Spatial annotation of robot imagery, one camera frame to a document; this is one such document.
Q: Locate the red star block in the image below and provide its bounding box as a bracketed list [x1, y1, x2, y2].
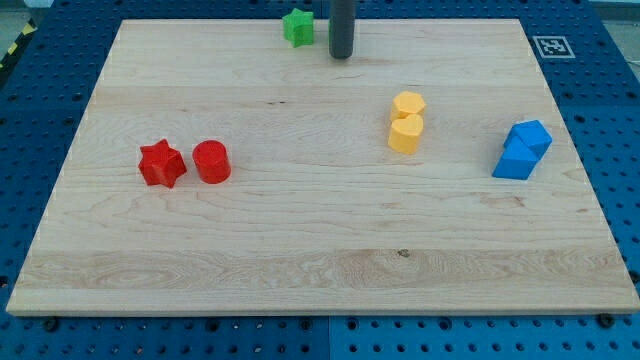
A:
[138, 139, 187, 188]

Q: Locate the yellow heart block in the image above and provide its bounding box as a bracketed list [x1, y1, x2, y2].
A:
[387, 114, 424, 154]

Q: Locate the light wooden board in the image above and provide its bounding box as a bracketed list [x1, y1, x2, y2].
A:
[7, 19, 639, 317]

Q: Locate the blue triangle block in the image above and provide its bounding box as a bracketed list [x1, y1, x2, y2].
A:
[492, 137, 539, 180]

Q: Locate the green star block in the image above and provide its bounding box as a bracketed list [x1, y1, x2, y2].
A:
[282, 8, 315, 48]

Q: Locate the yellow hexagon block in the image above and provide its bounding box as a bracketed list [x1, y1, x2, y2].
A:
[390, 91, 426, 121]

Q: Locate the red cylinder block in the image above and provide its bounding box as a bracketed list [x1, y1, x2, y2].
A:
[192, 140, 231, 184]

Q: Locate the blue cube block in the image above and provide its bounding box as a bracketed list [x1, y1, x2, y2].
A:
[503, 120, 553, 159]

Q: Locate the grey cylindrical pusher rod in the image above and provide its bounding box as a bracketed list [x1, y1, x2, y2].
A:
[329, 0, 356, 60]

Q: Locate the white fiducial marker tag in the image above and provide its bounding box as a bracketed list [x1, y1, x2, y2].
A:
[533, 35, 575, 59]

